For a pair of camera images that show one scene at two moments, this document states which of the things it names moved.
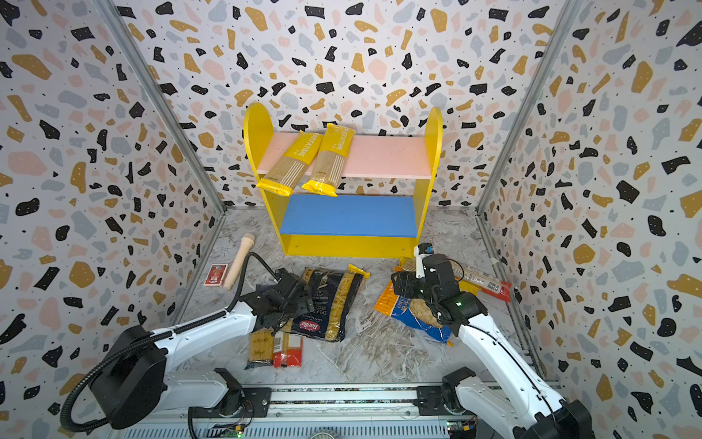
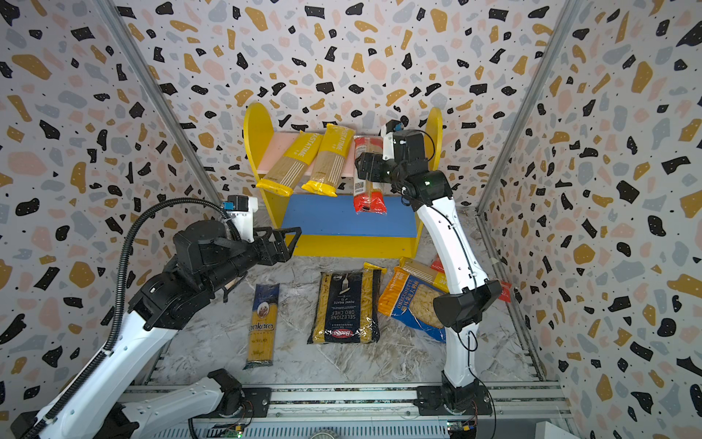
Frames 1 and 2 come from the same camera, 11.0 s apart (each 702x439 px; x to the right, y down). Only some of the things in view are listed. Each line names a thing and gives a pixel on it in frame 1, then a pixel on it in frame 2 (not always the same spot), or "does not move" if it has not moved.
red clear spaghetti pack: x=288 y=349 to x=369 y=197
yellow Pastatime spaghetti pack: x=282 y=179 does not move
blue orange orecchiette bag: x=412 y=311 does not move
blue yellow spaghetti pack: x=260 y=347 does not move
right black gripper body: x=409 y=283 to x=376 y=166
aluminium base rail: x=402 y=412 does not move
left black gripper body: x=303 y=306 to x=246 y=255
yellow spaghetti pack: x=331 y=159 does not move
